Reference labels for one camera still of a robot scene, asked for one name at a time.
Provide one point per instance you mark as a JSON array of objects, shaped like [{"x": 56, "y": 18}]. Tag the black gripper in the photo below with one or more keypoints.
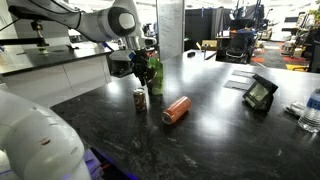
[{"x": 142, "y": 63}]

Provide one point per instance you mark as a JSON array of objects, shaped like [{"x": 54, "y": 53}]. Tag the black soda can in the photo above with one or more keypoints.
[{"x": 140, "y": 100}]

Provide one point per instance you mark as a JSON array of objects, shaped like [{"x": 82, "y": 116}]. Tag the orange energy drink can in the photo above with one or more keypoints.
[{"x": 176, "y": 110}]

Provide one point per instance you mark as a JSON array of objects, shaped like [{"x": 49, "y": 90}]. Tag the green snack bag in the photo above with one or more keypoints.
[{"x": 158, "y": 78}]

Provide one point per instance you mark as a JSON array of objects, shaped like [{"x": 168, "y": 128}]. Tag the small black object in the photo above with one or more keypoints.
[{"x": 191, "y": 54}]

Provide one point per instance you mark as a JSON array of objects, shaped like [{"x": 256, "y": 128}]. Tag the white whiteboard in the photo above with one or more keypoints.
[{"x": 170, "y": 30}]

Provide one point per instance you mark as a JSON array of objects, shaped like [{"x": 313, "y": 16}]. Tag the white cabinet counter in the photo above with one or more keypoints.
[{"x": 50, "y": 80}]

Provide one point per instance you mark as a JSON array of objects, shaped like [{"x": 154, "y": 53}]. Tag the black mesh office chair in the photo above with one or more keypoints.
[{"x": 237, "y": 46}]

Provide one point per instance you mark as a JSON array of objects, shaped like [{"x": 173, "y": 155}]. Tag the seated person in blue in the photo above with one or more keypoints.
[{"x": 247, "y": 30}]

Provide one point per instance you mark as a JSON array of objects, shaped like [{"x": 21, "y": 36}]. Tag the small black display stand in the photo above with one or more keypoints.
[{"x": 260, "y": 93}]

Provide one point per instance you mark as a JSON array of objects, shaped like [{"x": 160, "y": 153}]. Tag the crumpled clear plastic wrapper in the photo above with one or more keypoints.
[{"x": 295, "y": 108}]

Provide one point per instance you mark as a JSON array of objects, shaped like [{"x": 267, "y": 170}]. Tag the clear plastic water bottle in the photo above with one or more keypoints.
[{"x": 310, "y": 111}]

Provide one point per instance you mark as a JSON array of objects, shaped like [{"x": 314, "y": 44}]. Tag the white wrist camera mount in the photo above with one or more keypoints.
[{"x": 121, "y": 55}]

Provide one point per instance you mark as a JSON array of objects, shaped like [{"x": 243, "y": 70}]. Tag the black camera on stand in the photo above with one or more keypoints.
[{"x": 37, "y": 28}]

